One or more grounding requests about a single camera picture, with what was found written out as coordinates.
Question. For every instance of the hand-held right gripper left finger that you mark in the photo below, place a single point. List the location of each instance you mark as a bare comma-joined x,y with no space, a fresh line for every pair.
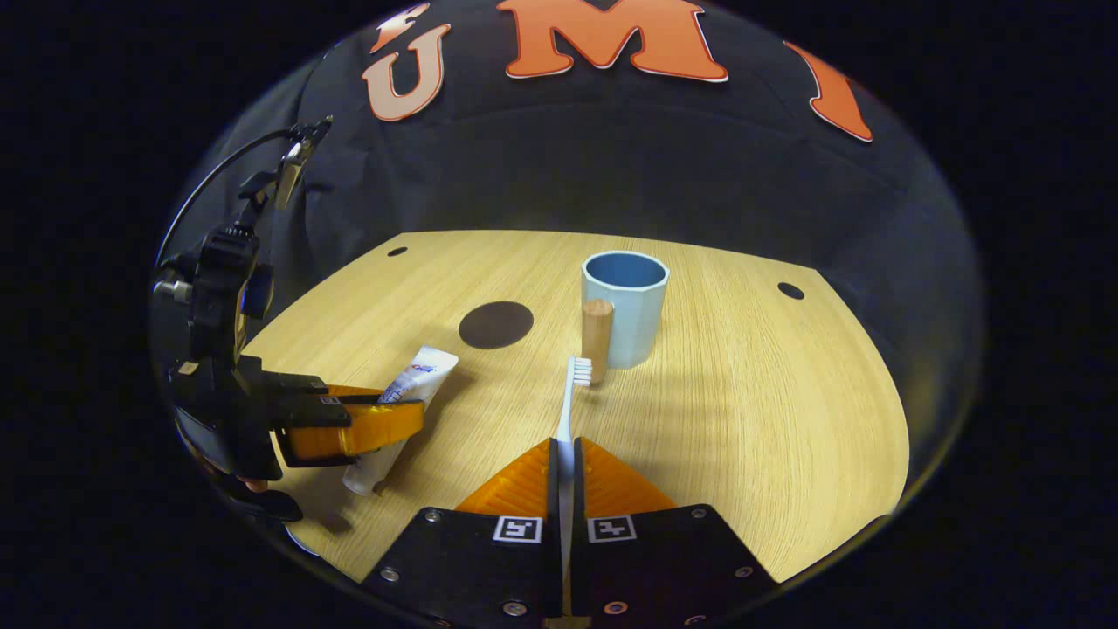
472,563

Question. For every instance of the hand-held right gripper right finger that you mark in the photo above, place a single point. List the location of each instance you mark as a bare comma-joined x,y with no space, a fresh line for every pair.
664,559

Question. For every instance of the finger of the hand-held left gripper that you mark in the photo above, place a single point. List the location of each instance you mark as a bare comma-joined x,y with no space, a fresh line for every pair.
358,437
354,392

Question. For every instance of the white toothpaste tube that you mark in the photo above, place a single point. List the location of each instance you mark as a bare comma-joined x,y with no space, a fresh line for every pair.
428,367

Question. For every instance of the dark round coaster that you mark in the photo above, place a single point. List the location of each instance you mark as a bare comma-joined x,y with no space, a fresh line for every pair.
496,325

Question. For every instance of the white toothbrush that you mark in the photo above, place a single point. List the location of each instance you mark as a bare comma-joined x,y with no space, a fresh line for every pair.
581,371

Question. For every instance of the light blue cup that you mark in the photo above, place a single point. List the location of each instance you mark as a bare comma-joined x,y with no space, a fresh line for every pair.
638,323

